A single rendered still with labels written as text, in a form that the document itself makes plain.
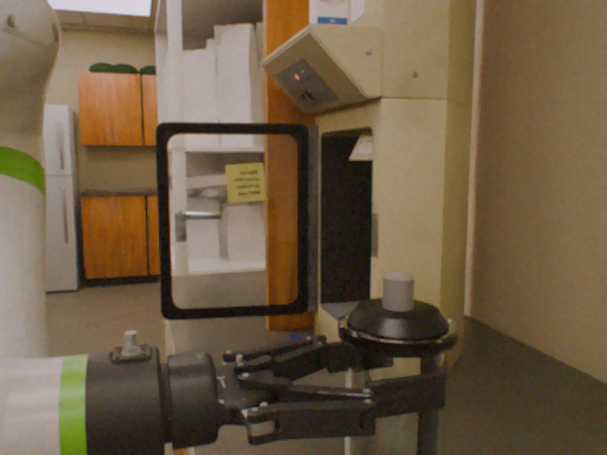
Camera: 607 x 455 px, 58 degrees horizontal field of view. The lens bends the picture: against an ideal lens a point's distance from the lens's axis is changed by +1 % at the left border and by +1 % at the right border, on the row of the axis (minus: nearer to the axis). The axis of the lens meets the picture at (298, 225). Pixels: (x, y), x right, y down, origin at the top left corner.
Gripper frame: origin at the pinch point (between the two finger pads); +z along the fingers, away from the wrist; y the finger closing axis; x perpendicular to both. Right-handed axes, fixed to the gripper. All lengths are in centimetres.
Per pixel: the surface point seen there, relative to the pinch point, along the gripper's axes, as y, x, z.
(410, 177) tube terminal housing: 32.3, -16.1, 18.7
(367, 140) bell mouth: 44, -22, 17
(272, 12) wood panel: 70, -49, 6
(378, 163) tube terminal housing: 33.0, -18.4, 13.7
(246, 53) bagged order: 158, -56, 18
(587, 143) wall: 37, -21, 57
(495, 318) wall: 61, 19, 56
